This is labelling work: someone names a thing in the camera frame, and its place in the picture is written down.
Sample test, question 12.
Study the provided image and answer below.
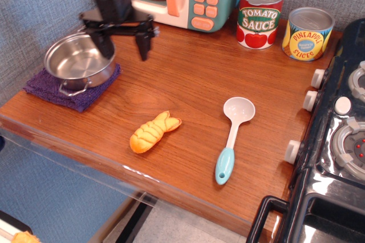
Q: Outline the orange object bottom left corner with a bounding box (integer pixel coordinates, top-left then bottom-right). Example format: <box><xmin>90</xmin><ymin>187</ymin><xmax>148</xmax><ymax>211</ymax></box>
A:
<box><xmin>11</xmin><ymin>231</ymin><xmax>40</xmax><ymax>243</ymax></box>

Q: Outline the white spoon with blue handle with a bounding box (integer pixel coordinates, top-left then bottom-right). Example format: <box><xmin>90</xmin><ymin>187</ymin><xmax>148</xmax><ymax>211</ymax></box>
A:
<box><xmin>215</xmin><ymin>97</ymin><xmax>256</xmax><ymax>185</ymax></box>

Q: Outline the pineapple slices can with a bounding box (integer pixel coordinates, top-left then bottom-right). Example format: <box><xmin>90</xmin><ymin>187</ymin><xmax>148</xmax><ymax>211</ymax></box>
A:
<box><xmin>282</xmin><ymin>7</ymin><xmax>335</xmax><ymax>62</ymax></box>

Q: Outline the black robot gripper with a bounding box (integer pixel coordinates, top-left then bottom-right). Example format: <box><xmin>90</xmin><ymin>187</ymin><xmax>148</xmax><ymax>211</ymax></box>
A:
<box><xmin>79</xmin><ymin>0</ymin><xmax>159</xmax><ymax>61</ymax></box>

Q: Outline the purple folded towel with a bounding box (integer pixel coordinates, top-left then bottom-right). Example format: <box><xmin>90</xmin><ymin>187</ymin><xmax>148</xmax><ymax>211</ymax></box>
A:
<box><xmin>23</xmin><ymin>64</ymin><xmax>121</xmax><ymax>112</ymax></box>

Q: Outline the black toy stove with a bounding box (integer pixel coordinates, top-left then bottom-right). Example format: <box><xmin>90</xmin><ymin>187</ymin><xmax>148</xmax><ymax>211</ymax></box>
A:
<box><xmin>247</xmin><ymin>19</ymin><xmax>364</xmax><ymax>242</ymax></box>

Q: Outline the tomato sauce can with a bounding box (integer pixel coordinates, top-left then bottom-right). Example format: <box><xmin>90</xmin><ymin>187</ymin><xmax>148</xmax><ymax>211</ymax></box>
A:
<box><xmin>236</xmin><ymin>0</ymin><xmax>283</xmax><ymax>50</ymax></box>

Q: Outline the white stove knob middle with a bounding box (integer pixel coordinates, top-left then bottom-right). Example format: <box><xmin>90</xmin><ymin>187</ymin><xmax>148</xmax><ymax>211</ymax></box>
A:
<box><xmin>302</xmin><ymin>91</ymin><xmax>318</xmax><ymax>112</ymax></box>

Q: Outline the white stove knob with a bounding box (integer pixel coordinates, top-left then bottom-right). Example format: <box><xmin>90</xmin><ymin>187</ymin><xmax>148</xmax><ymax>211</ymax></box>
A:
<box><xmin>311</xmin><ymin>69</ymin><xmax>326</xmax><ymax>89</ymax></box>
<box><xmin>284</xmin><ymin>140</ymin><xmax>301</xmax><ymax>164</ymax></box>
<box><xmin>302</xmin><ymin>91</ymin><xmax>318</xmax><ymax>112</ymax></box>

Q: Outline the white stove knob upper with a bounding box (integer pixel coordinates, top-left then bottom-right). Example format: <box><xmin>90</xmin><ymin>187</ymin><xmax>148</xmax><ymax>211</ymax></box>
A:
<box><xmin>311</xmin><ymin>69</ymin><xmax>326</xmax><ymax>89</ymax></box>

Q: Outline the white stove knob lower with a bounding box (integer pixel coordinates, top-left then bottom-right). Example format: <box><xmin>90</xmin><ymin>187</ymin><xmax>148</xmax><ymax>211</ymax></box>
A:
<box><xmin>284</xmin><ymin>140</ymin><xmax>301</xmax><ymax>164</ymax></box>

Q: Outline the small stainless steel pot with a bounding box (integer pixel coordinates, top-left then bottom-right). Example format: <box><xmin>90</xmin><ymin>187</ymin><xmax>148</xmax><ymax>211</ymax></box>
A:
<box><xmin>44</xmin><ymin>33</ymin><xmax>116</xmax><ymax>97</ymax></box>

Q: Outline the orange plush shrimp toy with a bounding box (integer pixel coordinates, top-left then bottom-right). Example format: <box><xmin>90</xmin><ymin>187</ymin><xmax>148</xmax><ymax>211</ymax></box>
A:
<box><xmin>129</xmin><ymin>111</ymin><xmax>182</xmax><ymax>153</ymax></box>

